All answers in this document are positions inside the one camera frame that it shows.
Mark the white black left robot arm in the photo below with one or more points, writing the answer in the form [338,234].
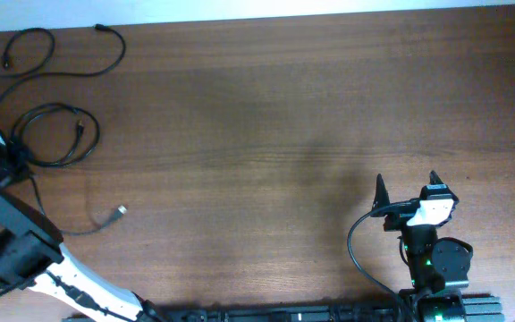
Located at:
[33,256]

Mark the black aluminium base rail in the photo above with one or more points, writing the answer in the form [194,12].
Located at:
[435,309]

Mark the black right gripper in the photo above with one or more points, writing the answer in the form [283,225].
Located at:
[398,215]

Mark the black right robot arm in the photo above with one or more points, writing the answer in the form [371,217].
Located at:
[437,266]

